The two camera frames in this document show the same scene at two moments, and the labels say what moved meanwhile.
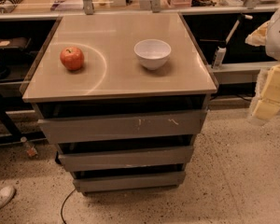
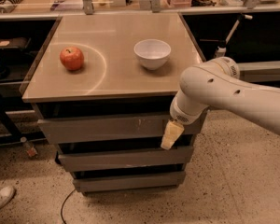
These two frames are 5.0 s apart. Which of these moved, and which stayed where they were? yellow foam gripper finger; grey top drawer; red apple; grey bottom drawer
Moved: yellow foam gripper finger
Stayed: grey bottom drawer; red apple; grey top drawer
